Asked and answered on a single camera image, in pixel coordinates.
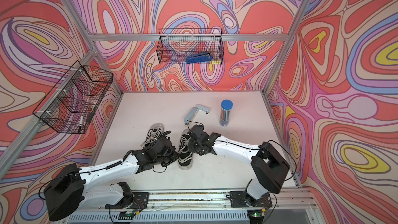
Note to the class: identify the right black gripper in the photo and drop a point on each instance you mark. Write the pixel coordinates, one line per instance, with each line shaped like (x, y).
(191, 142)

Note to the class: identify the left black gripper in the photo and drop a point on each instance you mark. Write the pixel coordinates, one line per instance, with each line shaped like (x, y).
(174, 153)

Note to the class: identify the black canvas sneaker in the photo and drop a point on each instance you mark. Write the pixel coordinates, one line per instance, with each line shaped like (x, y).
(153, 134)
(185, 156)

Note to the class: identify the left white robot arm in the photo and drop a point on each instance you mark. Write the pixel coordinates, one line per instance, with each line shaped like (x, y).
(75, 188)

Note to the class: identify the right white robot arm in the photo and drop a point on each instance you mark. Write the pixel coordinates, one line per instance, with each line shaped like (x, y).
(269, 166)

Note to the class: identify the grey blue stapler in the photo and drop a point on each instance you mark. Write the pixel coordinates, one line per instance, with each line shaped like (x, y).
(193, 112)

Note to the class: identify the pencil tube with blue lid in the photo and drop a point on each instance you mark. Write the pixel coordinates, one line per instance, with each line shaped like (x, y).
(226, 107)

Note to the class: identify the blue stapler in basket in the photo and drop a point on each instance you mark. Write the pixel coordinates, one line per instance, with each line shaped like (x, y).
(199, 58)

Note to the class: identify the white marker in basket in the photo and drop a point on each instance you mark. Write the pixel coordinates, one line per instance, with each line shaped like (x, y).
(80, 126)

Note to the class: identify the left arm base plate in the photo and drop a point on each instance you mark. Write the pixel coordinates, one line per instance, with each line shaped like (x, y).
(135, 200)

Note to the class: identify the aluminium rail with vents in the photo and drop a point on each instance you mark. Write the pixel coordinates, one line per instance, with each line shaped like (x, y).
(291, 206)

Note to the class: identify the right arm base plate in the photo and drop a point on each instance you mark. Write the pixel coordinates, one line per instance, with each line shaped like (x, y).
(241, 199)

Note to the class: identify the black wire basket back wall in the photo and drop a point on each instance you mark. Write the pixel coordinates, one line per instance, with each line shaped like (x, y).
(175, 45)

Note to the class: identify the black wire basket wall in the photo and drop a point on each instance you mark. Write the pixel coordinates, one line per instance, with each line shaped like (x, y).
(175, 45)
(79, 91)

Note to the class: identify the black wire basket left wall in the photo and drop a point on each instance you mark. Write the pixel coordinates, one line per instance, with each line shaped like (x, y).
(79, 91)

